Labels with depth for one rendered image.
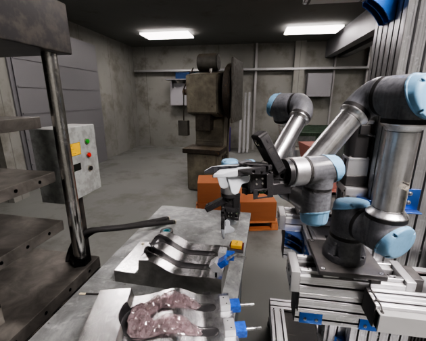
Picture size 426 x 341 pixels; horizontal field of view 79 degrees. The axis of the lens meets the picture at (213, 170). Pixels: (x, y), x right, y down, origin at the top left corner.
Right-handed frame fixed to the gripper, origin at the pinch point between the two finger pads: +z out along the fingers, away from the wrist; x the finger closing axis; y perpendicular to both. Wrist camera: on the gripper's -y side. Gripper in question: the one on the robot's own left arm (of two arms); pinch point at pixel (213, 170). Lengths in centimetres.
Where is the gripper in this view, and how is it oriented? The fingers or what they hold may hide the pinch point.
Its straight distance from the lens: 61.2
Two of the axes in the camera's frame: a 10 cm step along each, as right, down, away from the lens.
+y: 0.4, 9.9, 1.4
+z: -9.6, 0.8, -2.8
